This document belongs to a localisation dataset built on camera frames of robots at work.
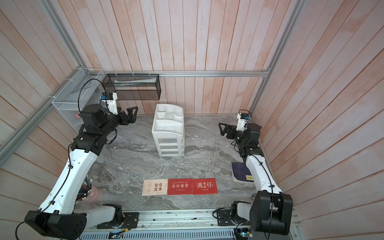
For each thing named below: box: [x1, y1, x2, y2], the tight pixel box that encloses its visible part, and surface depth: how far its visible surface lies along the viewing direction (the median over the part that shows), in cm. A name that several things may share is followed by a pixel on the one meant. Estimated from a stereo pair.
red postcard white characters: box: [167, 178, 193, 195], surface depth 86 cm
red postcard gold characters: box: [192, 178, 219, 195], surface depth 87 cm
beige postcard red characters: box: [142, 179, 168, 196], surface depth 86 cm
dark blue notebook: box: [231, 162, 254, 183], surface depth 90 cm
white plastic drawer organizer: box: [151, 103, 185, 158], surface depth 89 cm
